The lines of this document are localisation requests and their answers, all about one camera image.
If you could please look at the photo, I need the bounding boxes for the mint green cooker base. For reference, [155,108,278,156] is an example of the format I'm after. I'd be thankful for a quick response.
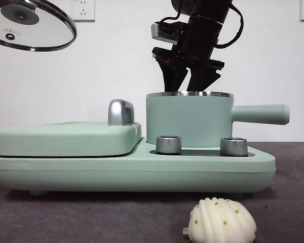
[0,136,277,197]

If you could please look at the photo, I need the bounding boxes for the ridged white bun green dots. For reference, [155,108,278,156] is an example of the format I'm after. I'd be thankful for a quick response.
[182,197,257,243]

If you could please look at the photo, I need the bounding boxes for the glass pot lid green knob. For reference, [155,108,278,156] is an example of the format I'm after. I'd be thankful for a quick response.
[0,0,78,53]

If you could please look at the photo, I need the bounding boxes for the mint green handled pot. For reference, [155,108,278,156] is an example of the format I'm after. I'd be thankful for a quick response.
[145,91,291,149]

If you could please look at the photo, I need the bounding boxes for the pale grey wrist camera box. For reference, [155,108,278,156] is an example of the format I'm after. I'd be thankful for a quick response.
[150,22,184,43]

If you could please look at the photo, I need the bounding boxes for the silver grill lid handle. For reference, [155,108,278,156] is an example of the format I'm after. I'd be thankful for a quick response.
[107,99,135,127]

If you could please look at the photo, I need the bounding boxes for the silver control knob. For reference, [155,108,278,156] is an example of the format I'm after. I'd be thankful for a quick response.
[219,137,248,156]
[156,135,182,154]

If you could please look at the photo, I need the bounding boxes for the black camera cable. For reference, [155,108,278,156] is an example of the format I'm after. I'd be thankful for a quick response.
[159,5,245,49]

